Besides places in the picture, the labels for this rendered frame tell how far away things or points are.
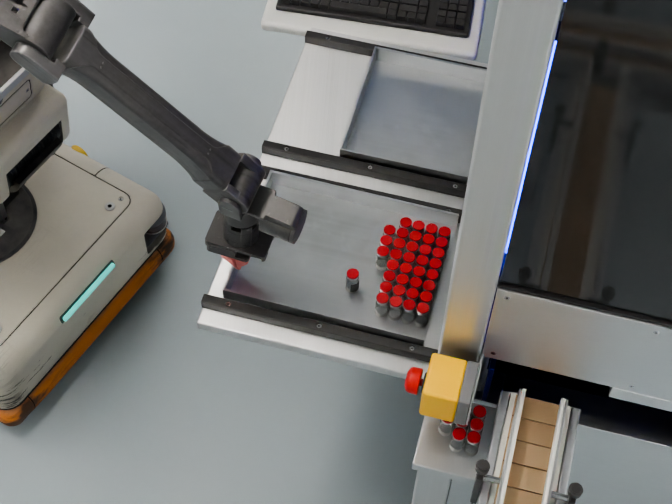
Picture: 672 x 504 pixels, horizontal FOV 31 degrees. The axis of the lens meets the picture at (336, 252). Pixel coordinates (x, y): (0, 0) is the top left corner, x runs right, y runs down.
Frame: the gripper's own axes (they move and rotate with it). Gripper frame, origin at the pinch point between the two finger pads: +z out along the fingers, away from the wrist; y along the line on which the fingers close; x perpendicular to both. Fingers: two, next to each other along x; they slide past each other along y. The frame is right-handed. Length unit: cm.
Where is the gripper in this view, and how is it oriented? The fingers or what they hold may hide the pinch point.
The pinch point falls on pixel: (239, 263)
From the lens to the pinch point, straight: 202.7
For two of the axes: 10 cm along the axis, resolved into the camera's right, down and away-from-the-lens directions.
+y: 9.6, 2.8, -0.8
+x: 2.8, -7.9, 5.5
